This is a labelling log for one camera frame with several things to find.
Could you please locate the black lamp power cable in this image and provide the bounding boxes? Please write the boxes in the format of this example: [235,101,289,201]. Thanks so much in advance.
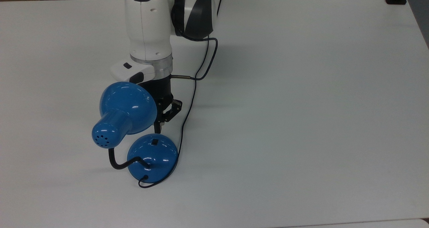
[138,0,224,189]

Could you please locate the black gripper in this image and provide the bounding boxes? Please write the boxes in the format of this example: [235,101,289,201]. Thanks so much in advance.
[142,77,183,134]

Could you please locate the blue desk lamp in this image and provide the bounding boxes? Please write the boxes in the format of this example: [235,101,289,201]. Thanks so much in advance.
[91,81,179,183]

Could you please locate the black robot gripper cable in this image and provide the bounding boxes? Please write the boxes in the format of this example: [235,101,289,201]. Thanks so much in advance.
[171,7,219,81]

